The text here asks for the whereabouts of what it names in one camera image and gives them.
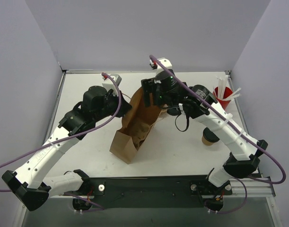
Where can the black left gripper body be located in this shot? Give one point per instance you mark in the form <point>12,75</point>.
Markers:
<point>120,105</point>

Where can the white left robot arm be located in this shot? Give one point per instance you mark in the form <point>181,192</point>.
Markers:
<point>30,183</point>

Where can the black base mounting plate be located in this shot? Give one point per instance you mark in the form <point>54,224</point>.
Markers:
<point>185,191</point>

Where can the red plastic cup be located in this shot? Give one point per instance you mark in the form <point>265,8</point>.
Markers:
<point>224,101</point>

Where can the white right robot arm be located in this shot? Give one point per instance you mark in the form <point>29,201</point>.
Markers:
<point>244,155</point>

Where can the black plastic cup lid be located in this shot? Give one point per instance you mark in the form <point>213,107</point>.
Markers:
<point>207,131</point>

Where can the brown paper bag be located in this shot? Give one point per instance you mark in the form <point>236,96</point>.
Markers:
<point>122,146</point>

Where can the brown paper coffee cup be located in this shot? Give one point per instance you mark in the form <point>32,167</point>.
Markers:
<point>209,140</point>

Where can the white wrapped straws bundle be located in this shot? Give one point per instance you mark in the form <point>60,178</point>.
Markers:
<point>222,84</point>

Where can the stack of black lids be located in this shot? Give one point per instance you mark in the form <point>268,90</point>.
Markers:
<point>173,112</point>

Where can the aluminium rail frame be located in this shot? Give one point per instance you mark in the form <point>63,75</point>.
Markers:
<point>235,189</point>

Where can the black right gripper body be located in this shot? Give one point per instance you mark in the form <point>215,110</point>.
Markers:
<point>147,90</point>

